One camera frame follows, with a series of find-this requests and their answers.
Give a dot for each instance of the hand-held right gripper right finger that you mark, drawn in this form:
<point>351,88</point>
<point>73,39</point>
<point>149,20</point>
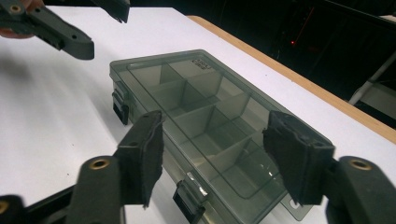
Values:
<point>299,155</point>

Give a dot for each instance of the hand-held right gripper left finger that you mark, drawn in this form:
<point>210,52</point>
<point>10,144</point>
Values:
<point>143,155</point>

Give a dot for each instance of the grey translucent compartment box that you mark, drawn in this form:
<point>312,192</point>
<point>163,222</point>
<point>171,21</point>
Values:
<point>202,93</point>

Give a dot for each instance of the white table board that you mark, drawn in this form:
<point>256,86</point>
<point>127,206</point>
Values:
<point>62,109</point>

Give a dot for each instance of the wooden table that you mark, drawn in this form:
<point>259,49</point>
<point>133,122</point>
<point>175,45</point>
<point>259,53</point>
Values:
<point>280,71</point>

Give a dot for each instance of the white metal stand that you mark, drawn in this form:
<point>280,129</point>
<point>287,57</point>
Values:
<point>378,96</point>

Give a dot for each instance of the dark device with red light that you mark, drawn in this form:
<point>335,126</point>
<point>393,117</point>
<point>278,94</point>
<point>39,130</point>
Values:
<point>292,42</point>

